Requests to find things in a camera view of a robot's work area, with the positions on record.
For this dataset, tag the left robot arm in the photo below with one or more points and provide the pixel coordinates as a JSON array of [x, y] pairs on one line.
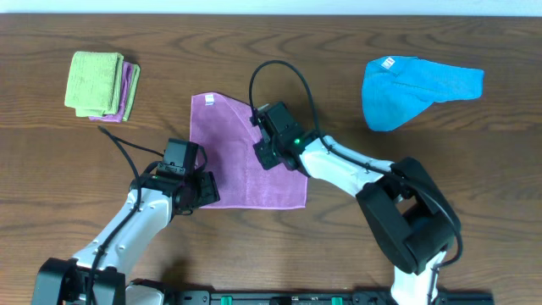
[[97, 273]]

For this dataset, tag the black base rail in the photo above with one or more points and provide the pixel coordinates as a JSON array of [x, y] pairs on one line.
[[362, 297]]

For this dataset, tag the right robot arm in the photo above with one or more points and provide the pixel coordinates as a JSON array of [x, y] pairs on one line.
[[409, 217]]

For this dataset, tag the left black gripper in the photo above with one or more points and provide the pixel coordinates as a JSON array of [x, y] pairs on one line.
[[207, 189]]

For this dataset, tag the folded green cloth top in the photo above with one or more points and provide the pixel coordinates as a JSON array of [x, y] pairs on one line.
[[93, 87]]

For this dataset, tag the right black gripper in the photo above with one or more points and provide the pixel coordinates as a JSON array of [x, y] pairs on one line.
[[265, 161]]

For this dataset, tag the folded purple cloth in stack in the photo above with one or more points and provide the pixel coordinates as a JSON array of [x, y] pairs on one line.
[[125, 86]]

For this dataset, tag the blue microfiber cloth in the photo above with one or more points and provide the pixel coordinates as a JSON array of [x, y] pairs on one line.
[[396, 89]]

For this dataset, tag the purple microfiber cloth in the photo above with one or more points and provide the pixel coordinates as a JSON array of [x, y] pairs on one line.
[[221, 125]]

